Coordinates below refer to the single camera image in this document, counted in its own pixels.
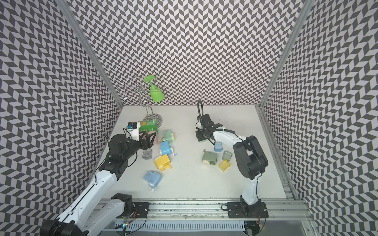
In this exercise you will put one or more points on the grey transparent tray left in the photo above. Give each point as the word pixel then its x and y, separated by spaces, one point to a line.
pixel 147 154

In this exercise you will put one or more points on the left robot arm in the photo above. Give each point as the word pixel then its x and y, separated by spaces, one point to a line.
pixel 77 219

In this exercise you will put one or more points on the green snack packet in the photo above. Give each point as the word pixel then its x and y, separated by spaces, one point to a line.
pixel 148 126

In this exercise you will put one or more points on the yellow pencil sharpener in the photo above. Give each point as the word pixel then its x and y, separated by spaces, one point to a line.
pixel 163 162

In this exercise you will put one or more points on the light blue pencil sharpener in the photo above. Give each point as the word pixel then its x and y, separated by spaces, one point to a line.
pixel 153 179

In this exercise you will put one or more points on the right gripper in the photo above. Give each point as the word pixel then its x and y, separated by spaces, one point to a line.
pixel 199 137

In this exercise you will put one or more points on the yellow transparent tray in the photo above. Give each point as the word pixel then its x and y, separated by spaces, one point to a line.
pixel 224 165

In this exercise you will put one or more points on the blue transparent tray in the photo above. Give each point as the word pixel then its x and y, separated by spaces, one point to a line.
pixel 218 147

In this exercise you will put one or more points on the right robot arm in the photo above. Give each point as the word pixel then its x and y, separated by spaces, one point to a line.
pixel 250 158

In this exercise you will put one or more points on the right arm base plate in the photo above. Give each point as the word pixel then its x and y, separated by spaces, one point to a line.
pixel 247 210

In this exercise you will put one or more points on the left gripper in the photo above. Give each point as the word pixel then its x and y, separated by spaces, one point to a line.
pixel 148 143

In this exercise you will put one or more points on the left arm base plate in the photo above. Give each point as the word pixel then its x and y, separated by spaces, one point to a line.
pixel 141 209

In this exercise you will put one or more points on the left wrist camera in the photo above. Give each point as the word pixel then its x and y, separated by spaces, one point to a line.
pixel 133 130

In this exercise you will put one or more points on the mint green pencil sharpener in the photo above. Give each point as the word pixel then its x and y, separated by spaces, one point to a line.
pixel 168 136

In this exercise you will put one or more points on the grey transparent tray right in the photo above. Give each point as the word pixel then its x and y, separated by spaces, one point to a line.
pixel 227 155

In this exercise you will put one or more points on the aluminium front rail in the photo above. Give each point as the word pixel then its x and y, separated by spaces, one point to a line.
pixel 222 209

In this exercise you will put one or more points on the grey transparent tray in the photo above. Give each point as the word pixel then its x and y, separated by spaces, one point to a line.
pixel 227 155
pixel 147 154

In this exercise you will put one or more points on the green plastic cup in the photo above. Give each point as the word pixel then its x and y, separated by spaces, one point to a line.
pixel 155 92

